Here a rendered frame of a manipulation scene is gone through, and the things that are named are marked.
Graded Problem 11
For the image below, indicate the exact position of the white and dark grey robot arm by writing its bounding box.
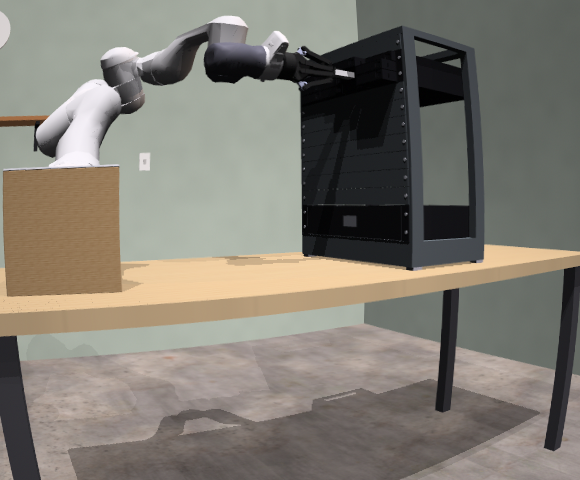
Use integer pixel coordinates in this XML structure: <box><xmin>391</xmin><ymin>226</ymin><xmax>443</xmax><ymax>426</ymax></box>
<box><xmin>36</xmin><ymin>16</ymin><xmax>289</xmax><ymax>167</ymax></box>

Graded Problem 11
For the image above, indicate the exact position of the black server rack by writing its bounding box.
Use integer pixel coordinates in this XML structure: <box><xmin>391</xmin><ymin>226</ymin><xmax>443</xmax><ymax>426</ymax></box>
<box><xmin>300</xmin><ymin>26</ymin><xmax>484</xmax><ymax>271</ymax></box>

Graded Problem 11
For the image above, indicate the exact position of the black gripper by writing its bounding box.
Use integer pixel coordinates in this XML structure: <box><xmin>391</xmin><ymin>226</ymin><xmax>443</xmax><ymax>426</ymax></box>
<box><xmin>277</xmin><ymin>46</ymin><xmax>355</xmax><ymax>91</ymax></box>

